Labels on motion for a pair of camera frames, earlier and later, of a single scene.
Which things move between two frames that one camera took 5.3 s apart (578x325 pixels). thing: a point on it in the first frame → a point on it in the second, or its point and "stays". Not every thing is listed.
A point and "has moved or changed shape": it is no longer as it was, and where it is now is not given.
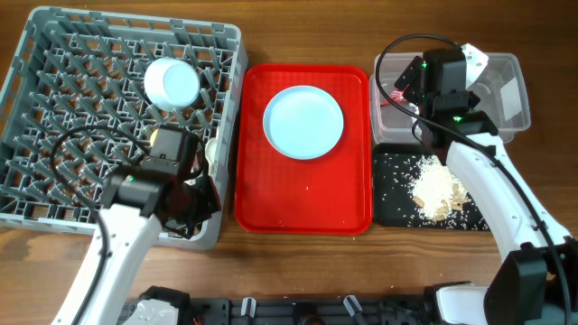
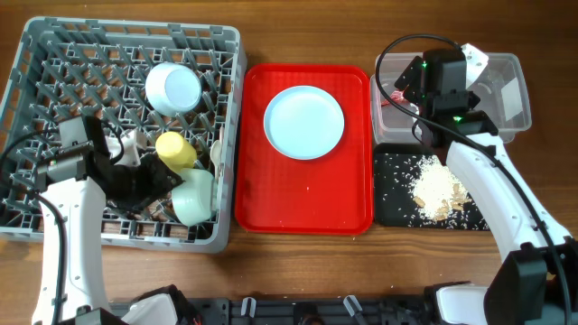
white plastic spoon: (210, 152) has moved or changed shape
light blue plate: (302, 122) stays
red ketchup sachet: (395, 97) stays
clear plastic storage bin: (501, 88) stays
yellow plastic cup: (153, 137) has moved or changed shape
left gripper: (210, 204) → (159, 186)
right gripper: (412, 90) stays
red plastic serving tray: (329, 195) stays
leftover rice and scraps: (436, 193) stays
